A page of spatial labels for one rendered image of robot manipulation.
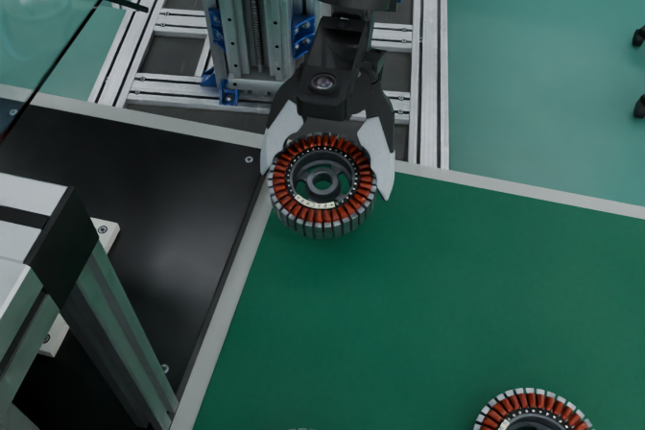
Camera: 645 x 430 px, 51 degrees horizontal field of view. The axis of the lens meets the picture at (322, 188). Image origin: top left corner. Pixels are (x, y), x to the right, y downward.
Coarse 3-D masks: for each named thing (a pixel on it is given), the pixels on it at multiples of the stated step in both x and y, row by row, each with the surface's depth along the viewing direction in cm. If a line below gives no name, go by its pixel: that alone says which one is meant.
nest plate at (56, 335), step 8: (96, 224) 71; (104, 224) 71; (112, 224) 71; (104, 232) 71; (112, 232) 71; (104, 240) 70; (112, 240) 71; (104, 248) 70; (56, 320) 65; (56, 328) 64; (64, 328) 64; (48, 336) 64; (56, 336) 64; (64, 336) 65; (48, 344) 63; (56, 344) 63; (40, 352) 63; (48, 352) 63; (56, 352) 64
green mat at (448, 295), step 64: (448, 192) 78; (256, 256) 73; (320, 256) 73; (384, 256) 73; (448, 256) 73; (512, 256) 73; (576, 256) 73; (640, 256) 73; (256, 320) 68; (320, 320) 68; (384, 320) 68; (448, 320) 68; (512, 320) 68; (576, 320) 68; (640, 320) 68; (256, 384) 64; (320, 384) 64; (384, 384) 64; (448, 384) 64; (512, 384) 64; (576, 384) 64; (640, 384) 64
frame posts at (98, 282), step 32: (96, 256) 39; (96, 288) 40; (64, 320) 43; (96, 320) 42; (128, 320) 46; (96, 352) 47; (128, 352) 47; (128, 384) 51; (160, 384) 55; (160, 416) 57
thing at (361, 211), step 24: (312, 144) 70; (336, 144) 70; (288, 168) 69; (336, 168) 72; (360, 168) 69; (288, 192) 68; (312, 192) 69; (336, 192) 70; (360, 192) 68; (288, 216) 67; (312, 216) 66; (336, 216) 66; (360, 216) 67
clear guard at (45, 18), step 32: (0, 0) 49; (32, 0) 49; (64, 0) 49; (96, 0) 49; (0, 32) 47; (32, 32) 47; (64, 32) 47; (0, 64) 45; (32, 64) 45; (0, 96) 43; (32, 96) 43; (0, 128) 41
